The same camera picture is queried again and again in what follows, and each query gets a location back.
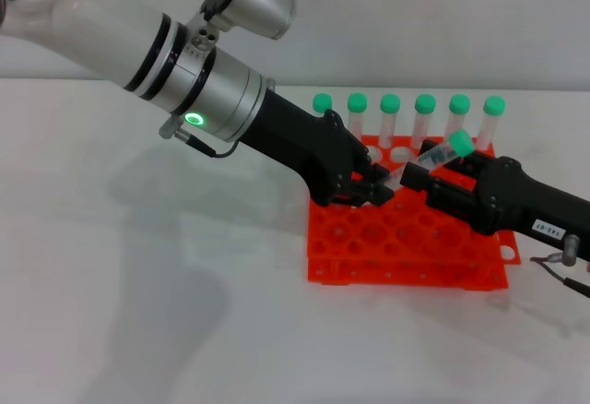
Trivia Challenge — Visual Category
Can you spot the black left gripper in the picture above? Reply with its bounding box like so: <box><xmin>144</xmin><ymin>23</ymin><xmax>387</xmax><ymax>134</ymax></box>
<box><xmin>239</xmin><ymin>88</ymin><xmax>395</xmax><ymax>208</ymax></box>

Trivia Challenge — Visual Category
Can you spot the clear tube with green cap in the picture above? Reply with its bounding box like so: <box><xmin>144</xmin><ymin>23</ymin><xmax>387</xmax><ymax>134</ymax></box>
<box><xmin>382</xmin><ymin>129</ymin><xmax>476</xmax><ymax>191</ymax></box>
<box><xmin>348</xmin><ymin>93</ymin><xmax>369</xmax><ymax>141</ymax></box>
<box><xmin>312</xmin><ymin>93</ymin><xmax>334</xmax><ymax>119</ymax></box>
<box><xmin>474</xmin><ymin>95</ymin><xmax>507</xmax><ymax>151</ymax></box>
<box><xmin>380</xmin><ymin>93</ymin><xmax>402</xmax><ymax>149</ymax></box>
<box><xmin>445</xmin><ymin>93</ymin><xmax>471</xmax><ymax>140</ymax></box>
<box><xmin>413</xmin><ymin>93</ymin><xmax>437</xmax><ymax>149</ymax></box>

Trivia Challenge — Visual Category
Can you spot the orange plastic test tube rack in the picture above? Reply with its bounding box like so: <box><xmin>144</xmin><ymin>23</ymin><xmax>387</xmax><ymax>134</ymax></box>
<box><xmin>306</xmin><ymin>134</ymin><xmax>525</xmax><ymax>292</ymax></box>

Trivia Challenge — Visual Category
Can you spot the black cable with metal connector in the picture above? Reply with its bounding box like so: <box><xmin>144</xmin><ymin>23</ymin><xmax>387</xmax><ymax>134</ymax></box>
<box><xmin>529</xmin><ymin>233</ymin><xmax>590</xmax><ymax>299</ymax></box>
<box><xmin>159</xmin><ymin>117</ymin><xmax>243</xmax><ymax>160</ymax></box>

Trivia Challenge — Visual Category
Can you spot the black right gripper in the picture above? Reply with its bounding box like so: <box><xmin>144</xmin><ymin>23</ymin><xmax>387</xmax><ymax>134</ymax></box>
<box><xmin>399</xmin><ymin>139</ymin><xmax>590</xmax><ymax>257</ymax></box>

